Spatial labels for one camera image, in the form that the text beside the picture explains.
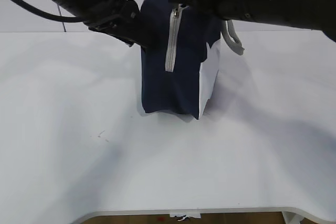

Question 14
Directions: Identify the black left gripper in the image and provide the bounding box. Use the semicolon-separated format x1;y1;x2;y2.
81;0;161;50

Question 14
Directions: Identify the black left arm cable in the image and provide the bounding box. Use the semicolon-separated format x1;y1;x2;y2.
0;0;87;23

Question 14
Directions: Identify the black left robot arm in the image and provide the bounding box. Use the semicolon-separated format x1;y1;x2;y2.
52;0;155;48

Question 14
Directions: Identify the navy blue lunch bag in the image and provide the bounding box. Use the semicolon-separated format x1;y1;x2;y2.
141;0;244;119

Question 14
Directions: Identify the white tape scrap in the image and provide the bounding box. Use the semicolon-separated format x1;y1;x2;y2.
169;212;201;221

